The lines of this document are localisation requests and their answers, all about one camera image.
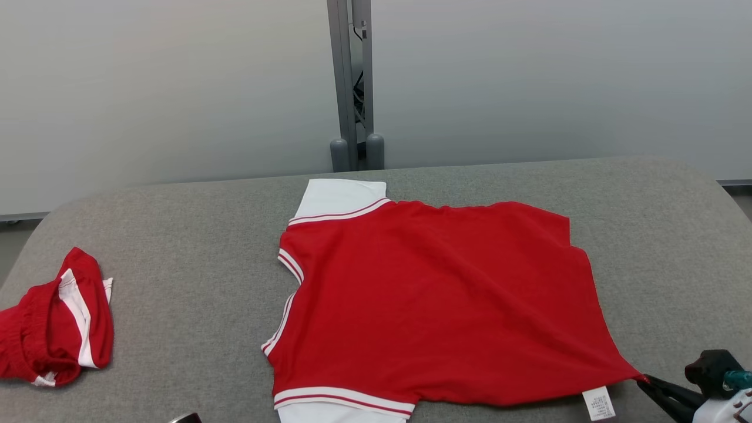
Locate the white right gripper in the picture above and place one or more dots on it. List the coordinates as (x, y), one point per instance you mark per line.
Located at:
(731, 410)

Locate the red and white jersey shirt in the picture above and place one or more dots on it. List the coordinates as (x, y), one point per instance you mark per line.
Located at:
(440, 305)

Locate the red shorts with white stripes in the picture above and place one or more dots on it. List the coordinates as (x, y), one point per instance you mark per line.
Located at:
(41, 329)

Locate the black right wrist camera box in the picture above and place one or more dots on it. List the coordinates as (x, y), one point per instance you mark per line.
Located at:
(711, 367)

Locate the grey cylinder post foot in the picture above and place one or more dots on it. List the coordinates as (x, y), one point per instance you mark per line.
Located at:
(375, 153)
(339, 155)

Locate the grey metal truss post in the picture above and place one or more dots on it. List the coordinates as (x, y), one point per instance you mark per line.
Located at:
(343, 70)

